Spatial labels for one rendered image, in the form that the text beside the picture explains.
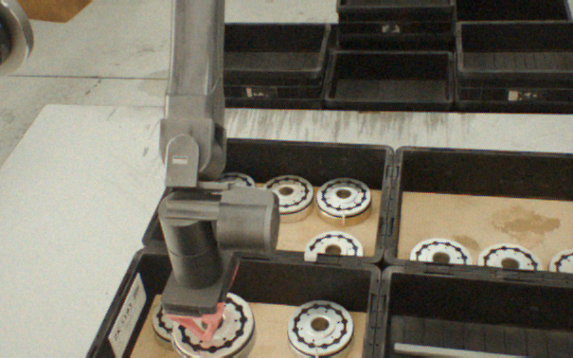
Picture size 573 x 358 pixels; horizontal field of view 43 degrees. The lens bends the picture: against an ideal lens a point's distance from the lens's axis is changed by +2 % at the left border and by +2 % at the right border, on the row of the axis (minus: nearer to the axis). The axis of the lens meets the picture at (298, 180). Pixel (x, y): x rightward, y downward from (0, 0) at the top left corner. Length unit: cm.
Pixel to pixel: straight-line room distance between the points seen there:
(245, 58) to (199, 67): 171
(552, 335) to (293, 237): 46
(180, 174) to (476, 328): 60
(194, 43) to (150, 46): 288
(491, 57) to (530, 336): 141
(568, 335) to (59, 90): 273
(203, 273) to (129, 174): 93
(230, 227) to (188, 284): 11
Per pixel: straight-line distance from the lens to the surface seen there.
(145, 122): 189
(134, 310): 118
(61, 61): 372
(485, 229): 133
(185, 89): 79
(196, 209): 77
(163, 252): 119
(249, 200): 76
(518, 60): 245
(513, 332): 119
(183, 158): 77
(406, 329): 117
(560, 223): 137
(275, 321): 119
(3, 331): 149
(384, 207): 121
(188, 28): 81
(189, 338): 93
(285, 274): 115
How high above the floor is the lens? 176
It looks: 41 degrees down
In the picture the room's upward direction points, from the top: 5 degrees counter-clockwise
